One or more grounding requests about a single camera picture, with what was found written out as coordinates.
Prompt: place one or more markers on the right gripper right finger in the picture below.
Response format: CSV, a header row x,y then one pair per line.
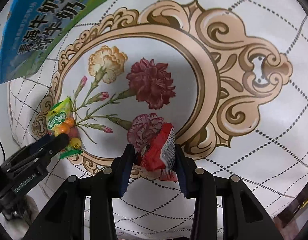
x,y
230,199

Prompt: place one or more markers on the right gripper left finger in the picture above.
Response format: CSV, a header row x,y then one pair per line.
x,y
63,215

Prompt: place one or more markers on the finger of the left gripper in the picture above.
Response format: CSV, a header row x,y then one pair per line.
x,y
54,144

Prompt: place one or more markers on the colourful candy ball bag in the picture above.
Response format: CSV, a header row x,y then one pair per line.
x,y
60,120

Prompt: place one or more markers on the red small snack packet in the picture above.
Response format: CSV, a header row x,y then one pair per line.
x,y
157,158

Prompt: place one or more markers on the cardboard milk box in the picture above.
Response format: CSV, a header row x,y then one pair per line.
x,y
35,27

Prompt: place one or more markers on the floral patterned tablecloth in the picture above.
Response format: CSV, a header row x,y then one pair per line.
x,y
231,76

